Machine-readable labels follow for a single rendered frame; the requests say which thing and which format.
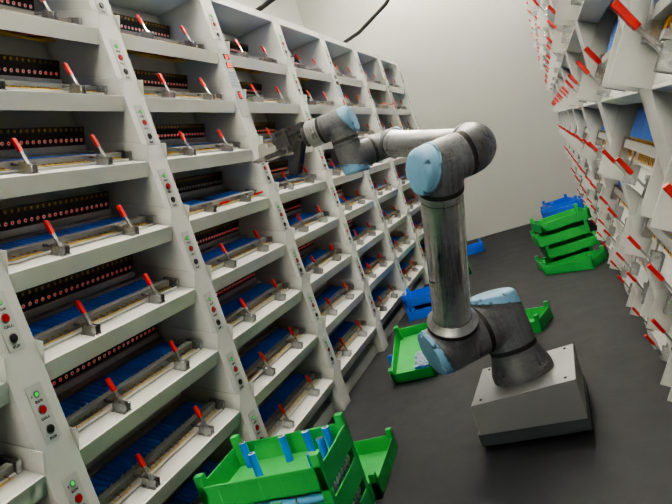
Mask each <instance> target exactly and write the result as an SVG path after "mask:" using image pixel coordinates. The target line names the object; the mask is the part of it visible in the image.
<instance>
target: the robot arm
mask: <svg viewBox="0 0 672 504"><path fill-rule="evenodd" d="M359 129H360V125H359V122H358V119H357V117H356V115H355V113H354V112H353V110H352V109H351V108H350V107H348V106H343V107H340V108H336V109H335V110H333V111H331V112H328V113H326V114H324V115H321V116H319V117H317V118H314V119H312V120H309V121H307V122H299V123H297V124H296V125H294V126H291V127H288V128H287V127H285V128H283V129H281V130H279V131H276V132H274V133H272V134H271V137H272V142H273V144H274V145H275V146H276V147H275V146H274V145H273V144H272V143H268V146H267V147H268V148H267V147H266V146H265V145H264V144H259V145H258V152H259V159H257V160H254V161H253V163H256V164H260V163H262V162H269V161H272V160H275V159H277V158H280V157H282V156H286V155H289V154H292V153H294V156H293V165H292V174H294V175H299V174H302V173H303V166H304V158H305V150H306V146H308V147H311V146H312V147H314V148H316V147H318V146H321V145H323V144H326V143H328V142H332V145H333V148H334V150H335V153H336V155H337V158H338V161H339V163H340V167H341V168H342V171H343V173H344V174H345V175H346V176H349V175H352V174H356V173H359V172H363V171H366V170H369V169H370V165H372V164H374V163H376V162H379V161H382V160H384V159H387V158H398V157H402V158H407V161H406V175H407V179H408V180H409V184H410V186H411V188H412V190H413V191H414V192H415V193H416V194H418V195H419V197H420V205H421V214H422V223H423V232H424V241H425V250H426V259H427V268H428V277H429V286H430V295H431V304H432V311H431V312H430V313H429V314H428V317H427V329H425V330H422V331H421V332H420V333H419V334H418V342H419V346H420V348H421V350H422V352H423V354H424V356H425V358H426V359H427V361H428V362H429V364H430V365H431V366H432V367H433V368H434V370H436V371H437V372H438V373H439V374H441V375H448V374H450V373H453V372H456V371H458V370H459V369H461V368H463V367H465V366H467V365H469V364H471V363H473V362H475V361H477V360H479V359H481V358H482V357H484V356H486V355H488V354H490V356H491V368H492V378H493V381H494V383H495V384H496V385H497V386H502V387H508V386H515V385H520V384H524V383H527V382H530V381H532V380H535V379H537V378H539V377H541V376H543V375H544V374H546V373H547V372H549V371H550V370H551V369H552V368H553V366H554V363H553V360H552V358H551V356H550V355H549V354H548V353H547V351H546V350H545V349H544V348H543V347H542V346H541V345H540V344H539V343H538V341H537V339H536V336H535V334H534V331H533V329H532V326H531V324H530V321H529V319H528V316H527V314H526V311H525V309H524V306H523V304H522V300H521V299H520V298H519V296H518V294H517V292H516V290H515V289H513V288H510V287H504V288H498V289H494V290H490V291H486V292H483V293H480V294H478V295H475V296H473V297H471V298H470V286H469V270H468V254H467V238H466V222H465V206H464V179H465V178H467V177H470V176H472V175H474V174H476V173H478V172H480V171H482V170H483V169H485V168H486V167H487V166H488V165H489V164H490V163H491V162H492V160H493V158H494V156H495V154H496V149H497V143H496V138H495V136H494V134H493V132H492V131H491V130H490V129H489V128H488V127H487V126H485V125H484V124H481V123H477V122H466V123H462V124H460V125H458V126H457V127H456V128H455V129H431V130H402V129H401V128H400V127H391V128H388V129H387V130H384V131H382V132H379V133H376V134H374V135H371V136H368V137H366V138H363V139H361V140H360V139H359V136H358V134H357V131H359Z"/></svg>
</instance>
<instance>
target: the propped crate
mask: <svg viewBox="0 0 672 504"><path fill-rule="evenodd" d="M425 329H427V322H426V323H422V324H418V325H414V326H410V327H406V328H401V329H399V327H398V325H396V326H394V331H395V338H394V347H393V355H392V363H391V368H388V372H389V374H390V376H391V378H392V380H393V382H394V383H395V384H398V383H403V382H408V381H412V380H417V379H422V378H427V377H432V376H437V375H438V372H437V371H436V370H434V368H433V367H432V366H431V365H430V364H429V362H428V365H429V367H426V368H421V369H416V370H415V368H414V365H415V364H416V363H415V359H416V357H415V355H416V354H417V352H418V351H422V350H421V348H420V346H419V342H418V334H419V333H420V332H421V331H422V330H425Z"/></svg>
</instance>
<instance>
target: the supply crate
mask: <svg viewBox="0 0 672 504"><path fill-rule="evenodd" d="M333 418H334V421H335V423H333V424H329V428H330V431H331V434H332V436H333V439H334V442H333V443H332V445H331V447H330V449H328V452H327V454H326V456H325V457H324V459H323V458H322V456H321V453H320V450H319V448H318V445H317V442H316V438H317V437H319V436H323V437H324V435H323V432H322V430H321V427H323V426H319V427H314V428H310V429H308V430H309V432H310V435H311V438H312V440H313V443H314V446H315V449H316V451H312V452H311V453H310V454H309V459H310V462H311V465H312V467H310V464H309V462H308V459H307V456H306V453H307V452H308V450H307V447H306V445H305V442H304V439H303V436H302V433H301V432H302V431H303V430H300V431H295V432H290V433H286V434H285V436H286V439H287V442H288V445H289V447H290V450H291V453H292V456H293V458H294V459H293V461H291V462H286V459H285V457H284V454H283V451H282V449H281V446H280V443H279V440H278V436H279V435H276V436H271V437H267V438H262V439H257V440H252V441H247V442H246V443H247V446H248V449H249V451H250V452H253V451H254V452H255V453H256V455H257V458H258V461H259V464H260V466H261V469H262V472H263V474H264V476H259V477H256V476H255V474H254V471H253V468H247V466H246V463H245V460H244V457H243V455H242V452H241V449H240V447H239V443H240V442H241V441H242V440H241V437H240V434H235V435H232V436H231V437H230V442H231V444H232V447H233V448H232V449H231V451H230V452H229V453H228V454H227V455H226V456H225V457H224V459H223V460H222V461H221V462H220V463H219V464H218V465H217V467H216V468H215V469H214V470H213V471H212V472H211V473H210V475H209V476H208V477H207V478H206V475H205V473H199V474H197V475H196V476H195V477H194V478H193V480H194V482H195V485H196V487H197V490H198V493H199V495H200V498H201V501H202V503H203V504H252V503H258V502H264V501H270V500H276V499H281V498H287V497H293V496H299V495H305V494H311V493H317V492H322V491H328V490H330V488H331V486H332V484H333V482H334V480H335V478H336V476H337V474H338V472H339V470H340V468H341V467H342V465H343V463H344V461H345V459H346V457H347V455H348V453H349V451H350V449H351V447H352V445H353V443H354V442H353V439H352V436H351V433H350V430H349V428H348V425H347V422H346V419H345V417H344V414H343V412H337V413H335V414H334V416H333Z"/></svg>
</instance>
